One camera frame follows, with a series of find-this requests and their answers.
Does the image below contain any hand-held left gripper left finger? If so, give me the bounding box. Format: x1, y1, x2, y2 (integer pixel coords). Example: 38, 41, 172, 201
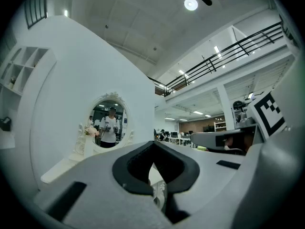
33, 141, 173, 229

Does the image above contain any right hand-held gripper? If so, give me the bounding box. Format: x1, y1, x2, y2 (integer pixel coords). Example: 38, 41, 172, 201
191, 56, 305, 229

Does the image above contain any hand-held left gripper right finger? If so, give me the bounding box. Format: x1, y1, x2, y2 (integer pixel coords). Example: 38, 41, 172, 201
153, 141, 248, 229

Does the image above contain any frosted white vase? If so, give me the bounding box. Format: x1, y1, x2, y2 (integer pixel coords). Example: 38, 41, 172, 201
83, 136, 96, 159

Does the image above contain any oval white-framed mirror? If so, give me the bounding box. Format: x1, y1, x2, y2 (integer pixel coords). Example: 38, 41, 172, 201
71, 91, 135, 160

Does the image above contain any white humanoid robot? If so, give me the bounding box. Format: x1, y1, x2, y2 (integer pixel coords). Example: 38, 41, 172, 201
232, 100, 250, 129

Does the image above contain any row of office desks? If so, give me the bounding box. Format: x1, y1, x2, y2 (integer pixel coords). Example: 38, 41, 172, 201
154, 127, 193, 149

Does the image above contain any white storage rack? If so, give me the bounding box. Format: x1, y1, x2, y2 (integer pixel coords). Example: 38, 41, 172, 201
213, 121, 227, 132

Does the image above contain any pink flower bouquet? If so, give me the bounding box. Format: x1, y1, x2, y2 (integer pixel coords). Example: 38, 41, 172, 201
84, 125, 101, 138

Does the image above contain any black mezzanine railing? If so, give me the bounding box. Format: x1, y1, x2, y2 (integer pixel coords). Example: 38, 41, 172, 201
147, 21, 286, 98

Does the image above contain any small black holder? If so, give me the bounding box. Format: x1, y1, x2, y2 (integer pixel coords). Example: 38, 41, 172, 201
0, 116, 12, 132

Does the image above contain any round ceiling lamp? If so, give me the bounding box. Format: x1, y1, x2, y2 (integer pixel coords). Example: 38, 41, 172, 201
183, 0, 199, 11

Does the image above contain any black window grille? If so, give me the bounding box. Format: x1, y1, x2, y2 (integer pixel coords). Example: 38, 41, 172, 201
23, 0, 49, 30

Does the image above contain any white wall shelf unit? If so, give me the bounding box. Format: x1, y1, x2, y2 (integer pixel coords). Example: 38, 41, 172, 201
0, 45, 57, 98

